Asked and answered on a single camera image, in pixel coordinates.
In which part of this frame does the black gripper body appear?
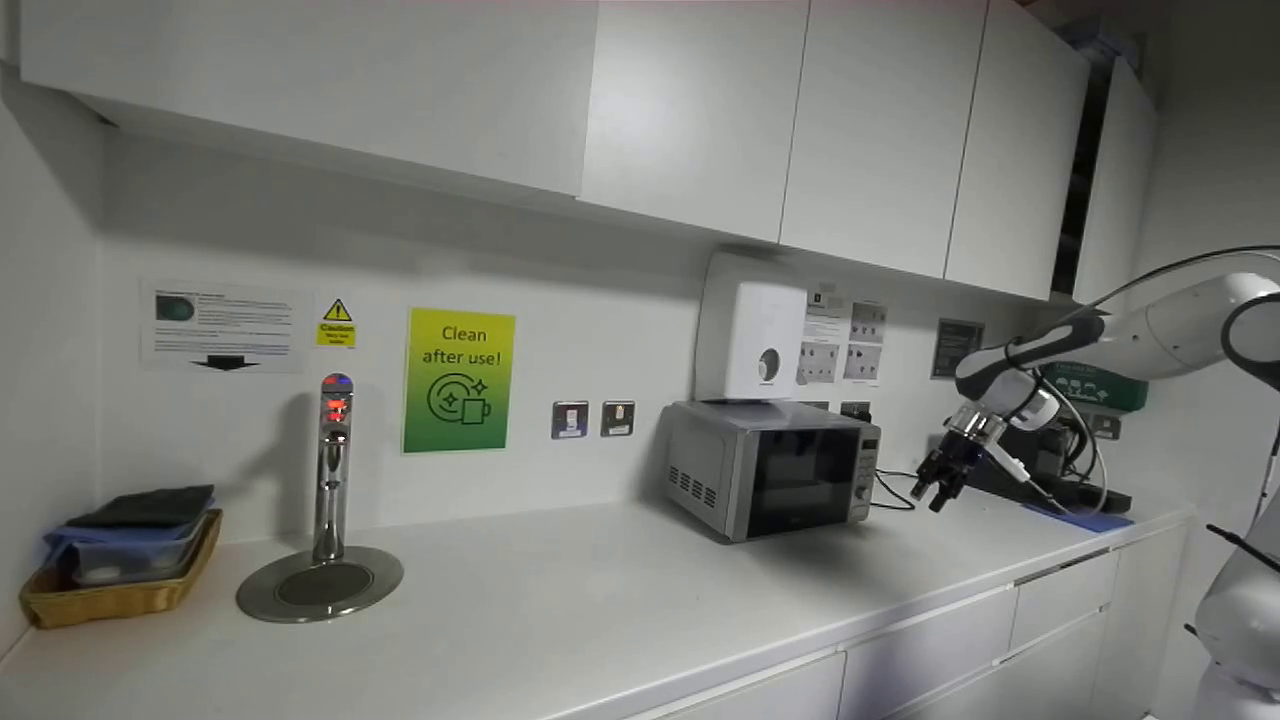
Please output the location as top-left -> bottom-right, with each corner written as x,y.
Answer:
937,412 -> 1027,496

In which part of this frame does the silver microwave oven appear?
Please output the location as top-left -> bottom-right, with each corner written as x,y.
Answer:
659,398 -> 886,545

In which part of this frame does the flat blue cloth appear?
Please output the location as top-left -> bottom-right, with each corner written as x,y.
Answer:
1026,499 -> 1142,541

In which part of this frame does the printed instruction sheet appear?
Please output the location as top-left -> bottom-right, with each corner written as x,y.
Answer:
802,290 -> 852,326
840,342 -> 888,384
797,335 -> 846,388
847,300 -> 894,343

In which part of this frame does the white lower drawer front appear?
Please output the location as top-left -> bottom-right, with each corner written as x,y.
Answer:
1008,548 -> 1122,654

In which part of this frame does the white lower cabinet front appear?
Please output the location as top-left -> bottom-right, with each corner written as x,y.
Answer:
836,583 -> 1019,720
1102,520 -> 1194,720
1008,612 -> 1113,720

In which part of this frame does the white paper towel dispenser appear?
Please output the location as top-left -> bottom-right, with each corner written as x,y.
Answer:
692,275 -> 811,404

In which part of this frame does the white upper cabinet door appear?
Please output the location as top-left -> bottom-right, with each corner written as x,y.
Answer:
1072,58 -> 1160,309
776,0 -> 992,280
15,0 -> 601,202
946,0 -> 1091,306
578,0 -> 811,250

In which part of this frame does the green clean after use poster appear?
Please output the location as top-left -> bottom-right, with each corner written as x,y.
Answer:
401,306 -> 519,458

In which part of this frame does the chrome boiling water tap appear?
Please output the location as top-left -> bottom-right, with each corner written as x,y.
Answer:
310,369 -> 359,569

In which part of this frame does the yellow warning triangle sticker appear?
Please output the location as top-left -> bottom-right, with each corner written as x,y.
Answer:
313,294 -> 359,352

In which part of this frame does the round metal drip tray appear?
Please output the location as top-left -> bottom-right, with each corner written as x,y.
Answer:
234,541 -> 409,627

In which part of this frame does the white notice with green logo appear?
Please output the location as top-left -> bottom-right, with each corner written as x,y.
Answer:
142,283 -> 301,372

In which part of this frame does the flat black pad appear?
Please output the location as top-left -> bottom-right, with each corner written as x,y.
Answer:
63,479 -> 215,534

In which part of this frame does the yellow tray with items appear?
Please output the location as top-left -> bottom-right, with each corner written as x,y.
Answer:
15,507 -> 229,631

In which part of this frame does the black microwave power cable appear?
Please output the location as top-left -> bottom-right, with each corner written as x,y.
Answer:
872,465 -> 929,520

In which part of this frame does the dark framed wall sign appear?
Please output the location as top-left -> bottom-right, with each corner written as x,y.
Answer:
934,315 -> 987,384

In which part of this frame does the green wall sign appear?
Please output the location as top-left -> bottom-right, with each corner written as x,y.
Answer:
1050,364 -> 1152,415

